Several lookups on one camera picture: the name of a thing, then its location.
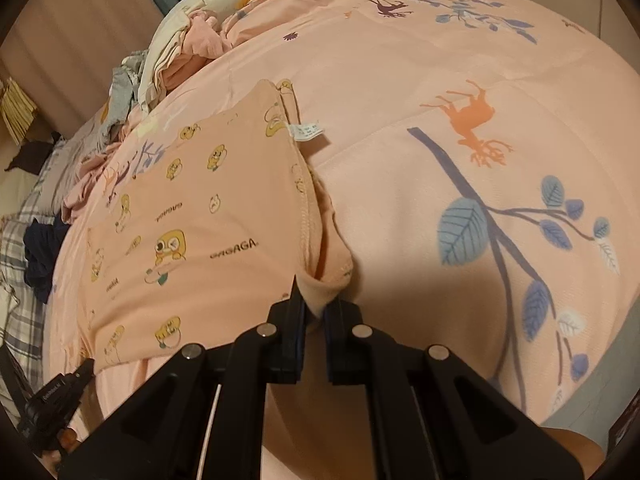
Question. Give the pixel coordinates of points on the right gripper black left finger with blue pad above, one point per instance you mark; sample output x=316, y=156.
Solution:
x=201, y=415

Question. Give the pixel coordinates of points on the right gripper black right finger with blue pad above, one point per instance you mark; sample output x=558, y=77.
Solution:
x=430, y=415

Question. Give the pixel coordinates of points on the peach duck-print child shirt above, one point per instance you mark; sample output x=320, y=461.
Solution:
x=198, y=247

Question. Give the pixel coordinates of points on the plaid grey blanket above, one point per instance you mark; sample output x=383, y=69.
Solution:
x=25, y=324

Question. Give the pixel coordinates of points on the navy blue garment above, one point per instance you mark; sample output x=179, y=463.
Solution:
x=43, y=243

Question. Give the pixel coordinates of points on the light pink crumpled garment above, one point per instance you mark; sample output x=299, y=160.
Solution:
x=87, y=174

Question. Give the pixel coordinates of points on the dark brown cushion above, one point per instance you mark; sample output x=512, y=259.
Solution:
x=33, y=154

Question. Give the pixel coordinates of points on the pink animal-print duvet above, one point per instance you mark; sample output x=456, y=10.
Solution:
x=481, y=158

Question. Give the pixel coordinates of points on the yellow striped small curtain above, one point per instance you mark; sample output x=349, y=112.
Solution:
x=18, y=110

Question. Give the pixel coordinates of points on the cream white garment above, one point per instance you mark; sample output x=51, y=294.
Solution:
x=164, y=44

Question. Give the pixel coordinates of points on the grey small garment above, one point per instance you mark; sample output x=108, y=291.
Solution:
x=123, y=94

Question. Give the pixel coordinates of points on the pink folded garment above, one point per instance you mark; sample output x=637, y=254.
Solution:
x=199, y=45

